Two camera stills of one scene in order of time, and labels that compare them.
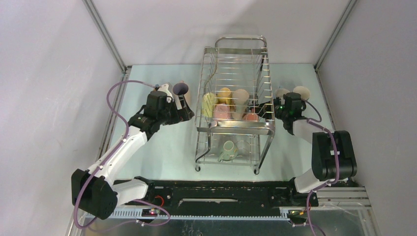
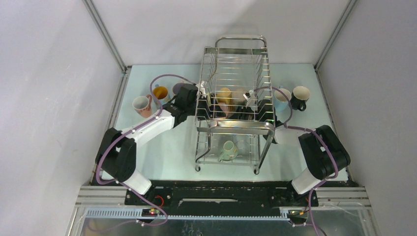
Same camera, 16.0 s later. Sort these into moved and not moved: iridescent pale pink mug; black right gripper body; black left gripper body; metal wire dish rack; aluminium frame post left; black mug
Moved: black left gripper body; black right gripper body
Not moved: aluminium frame post left; metal wire dish rack; iridescent pale pink mug; black mug
